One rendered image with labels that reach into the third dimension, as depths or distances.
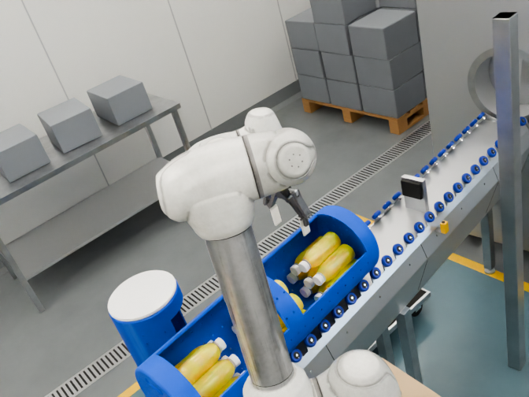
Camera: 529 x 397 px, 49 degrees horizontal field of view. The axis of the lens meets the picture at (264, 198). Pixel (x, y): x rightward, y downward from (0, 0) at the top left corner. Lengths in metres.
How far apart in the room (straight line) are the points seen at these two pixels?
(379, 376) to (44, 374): 2.86
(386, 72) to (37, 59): 2.74
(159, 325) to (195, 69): 3.58
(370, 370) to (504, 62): 1.20
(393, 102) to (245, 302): 3.87
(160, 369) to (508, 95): 1.45
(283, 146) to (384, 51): 3.73
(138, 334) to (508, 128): 1.54
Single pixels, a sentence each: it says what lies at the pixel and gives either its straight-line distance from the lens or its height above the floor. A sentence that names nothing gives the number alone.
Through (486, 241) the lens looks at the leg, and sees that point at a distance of 3.40.
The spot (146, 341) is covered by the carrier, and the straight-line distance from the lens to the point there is 2.28.
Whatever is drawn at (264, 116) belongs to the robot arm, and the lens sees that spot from 1.65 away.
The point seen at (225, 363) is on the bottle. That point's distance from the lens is 1.78.
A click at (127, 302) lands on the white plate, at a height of 1.04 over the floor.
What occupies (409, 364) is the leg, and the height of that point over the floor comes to 0.32.
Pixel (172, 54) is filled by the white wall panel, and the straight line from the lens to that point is 5.35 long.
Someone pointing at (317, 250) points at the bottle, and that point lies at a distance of 1.99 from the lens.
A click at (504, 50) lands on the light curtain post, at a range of 2.12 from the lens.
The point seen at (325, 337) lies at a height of 0.93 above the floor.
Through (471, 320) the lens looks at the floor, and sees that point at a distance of 3.30.
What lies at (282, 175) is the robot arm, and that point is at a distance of 1.07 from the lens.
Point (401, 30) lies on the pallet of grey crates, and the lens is 4.85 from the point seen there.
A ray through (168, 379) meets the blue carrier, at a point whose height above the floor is 1.22.
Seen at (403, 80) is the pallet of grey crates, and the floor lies 0.43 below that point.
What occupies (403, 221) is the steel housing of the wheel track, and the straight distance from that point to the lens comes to 2.44.
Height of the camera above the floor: 2.38
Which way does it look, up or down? 31 degrees down
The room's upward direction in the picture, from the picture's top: 17 degrees counter-clockwise
